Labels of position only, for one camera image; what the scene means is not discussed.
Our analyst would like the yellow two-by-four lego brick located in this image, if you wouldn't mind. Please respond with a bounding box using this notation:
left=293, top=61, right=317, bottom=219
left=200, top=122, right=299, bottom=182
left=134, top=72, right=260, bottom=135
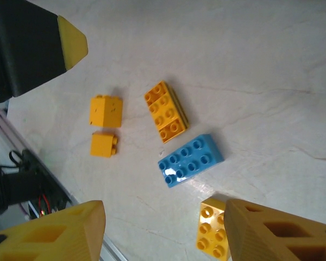
left=143, top=80, right=191, bottom=144
left=195, top=197, right=231, bottom=261

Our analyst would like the small yellow lego brick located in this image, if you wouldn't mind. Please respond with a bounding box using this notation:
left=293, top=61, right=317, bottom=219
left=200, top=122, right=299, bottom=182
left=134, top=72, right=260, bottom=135
left=90, top=131, right=120, bottom=158
left=89, top=94, right=123, bottom=128

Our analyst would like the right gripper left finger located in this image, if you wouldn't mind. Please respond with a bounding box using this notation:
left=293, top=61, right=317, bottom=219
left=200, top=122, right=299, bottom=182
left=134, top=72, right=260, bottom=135
left=0, top=200, right=106, bottom=261

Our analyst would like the blue two-by-four lego brick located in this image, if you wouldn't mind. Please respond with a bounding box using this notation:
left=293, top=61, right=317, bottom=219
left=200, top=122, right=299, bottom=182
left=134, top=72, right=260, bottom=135
left=157, top=133, right=225, bottom=189

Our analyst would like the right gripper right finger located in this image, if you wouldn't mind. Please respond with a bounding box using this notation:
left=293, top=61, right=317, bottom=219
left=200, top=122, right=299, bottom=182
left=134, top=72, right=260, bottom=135
left=223, top=198, right=326, bottom=261

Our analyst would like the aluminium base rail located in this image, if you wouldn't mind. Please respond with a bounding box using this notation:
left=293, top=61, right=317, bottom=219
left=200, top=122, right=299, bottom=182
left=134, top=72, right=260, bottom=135
left=0, top=107, right=126, bottom=261

